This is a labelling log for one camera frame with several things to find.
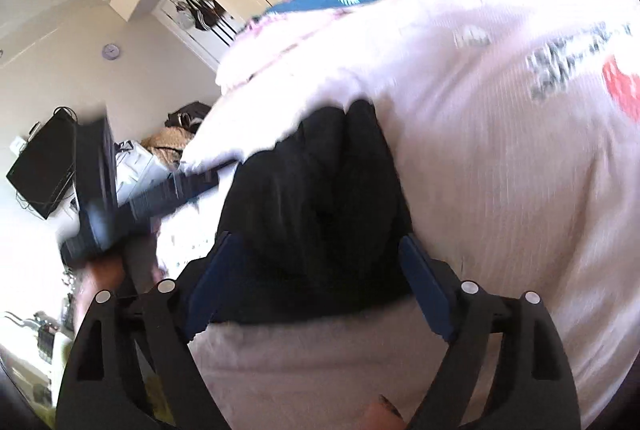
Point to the white door with hanging bags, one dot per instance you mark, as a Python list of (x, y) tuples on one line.
[(203, 26)]

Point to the wall mounted black television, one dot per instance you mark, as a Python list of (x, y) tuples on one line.
[(45, 168)]

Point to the left hand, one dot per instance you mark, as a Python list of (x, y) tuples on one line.
[(106, 273)]

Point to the purple round wall clock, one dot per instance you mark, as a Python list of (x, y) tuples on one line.
[(111, 52)]

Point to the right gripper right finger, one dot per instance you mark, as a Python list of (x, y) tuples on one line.
[(533, 386)]

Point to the pink strawberry print bedsheet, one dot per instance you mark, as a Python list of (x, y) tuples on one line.
[(514, 126)]

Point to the black garment with orange patches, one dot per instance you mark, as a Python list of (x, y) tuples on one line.
[(320, 216)]

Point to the tan fuzzy coat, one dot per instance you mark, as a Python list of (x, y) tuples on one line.
[(168, 145)]

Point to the white drawer cabinet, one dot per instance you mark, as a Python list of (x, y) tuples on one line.
[(136, 170)]

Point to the black bag on floor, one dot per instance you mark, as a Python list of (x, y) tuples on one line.
[(188, 117)]

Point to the right hand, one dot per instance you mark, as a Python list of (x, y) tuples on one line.
[(381, 415)]

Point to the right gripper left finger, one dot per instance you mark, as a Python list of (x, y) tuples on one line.
[(102, 386)]

